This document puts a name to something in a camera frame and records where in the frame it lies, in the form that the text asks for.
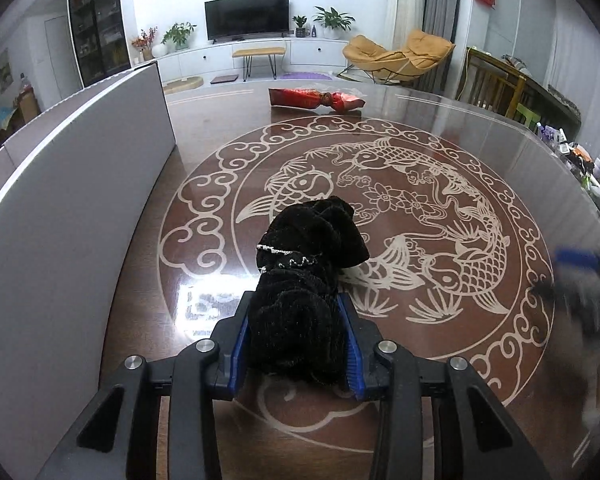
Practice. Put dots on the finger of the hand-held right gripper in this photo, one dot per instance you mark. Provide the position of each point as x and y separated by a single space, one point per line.
577 258

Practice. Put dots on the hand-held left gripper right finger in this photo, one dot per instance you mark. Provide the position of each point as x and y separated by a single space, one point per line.
354 355

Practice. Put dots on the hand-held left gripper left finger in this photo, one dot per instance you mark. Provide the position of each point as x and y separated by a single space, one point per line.
241 350

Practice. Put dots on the black velvet scrunchie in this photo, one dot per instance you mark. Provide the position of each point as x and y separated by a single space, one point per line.
300 310

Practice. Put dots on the pile of assorted small items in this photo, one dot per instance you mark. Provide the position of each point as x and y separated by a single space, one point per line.
590 165

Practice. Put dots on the wooden chair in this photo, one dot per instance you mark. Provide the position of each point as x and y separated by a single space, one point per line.
487 82

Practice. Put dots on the red foil packet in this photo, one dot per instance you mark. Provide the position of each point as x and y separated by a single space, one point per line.
300 97

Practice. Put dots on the orange lounge chair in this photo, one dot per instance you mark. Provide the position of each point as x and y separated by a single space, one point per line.
400 57

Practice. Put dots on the beige floor mat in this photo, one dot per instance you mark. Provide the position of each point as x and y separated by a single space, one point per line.
182 85

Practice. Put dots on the dark floor mat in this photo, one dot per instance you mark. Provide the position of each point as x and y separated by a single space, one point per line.
224 79

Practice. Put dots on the purple floor mat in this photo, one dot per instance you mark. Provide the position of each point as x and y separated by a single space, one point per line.
305 76

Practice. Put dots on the wooden bench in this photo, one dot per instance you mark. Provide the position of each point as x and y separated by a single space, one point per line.
257 52

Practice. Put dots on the white television cabinet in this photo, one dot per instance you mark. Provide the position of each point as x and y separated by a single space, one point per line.
310 52

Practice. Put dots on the leafy potted plant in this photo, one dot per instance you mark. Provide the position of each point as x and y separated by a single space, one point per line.
177 35

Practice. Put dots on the red flower bouquet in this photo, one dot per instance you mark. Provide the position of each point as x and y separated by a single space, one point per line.
144 42

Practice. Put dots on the small potted plant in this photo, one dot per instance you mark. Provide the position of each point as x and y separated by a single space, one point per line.
300 25

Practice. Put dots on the black television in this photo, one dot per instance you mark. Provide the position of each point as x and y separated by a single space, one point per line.
247 17

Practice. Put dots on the large potted plant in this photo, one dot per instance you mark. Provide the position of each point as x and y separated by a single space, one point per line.
334 20

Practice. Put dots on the glass door display cabinet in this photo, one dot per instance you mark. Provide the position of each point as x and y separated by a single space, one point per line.
97 25

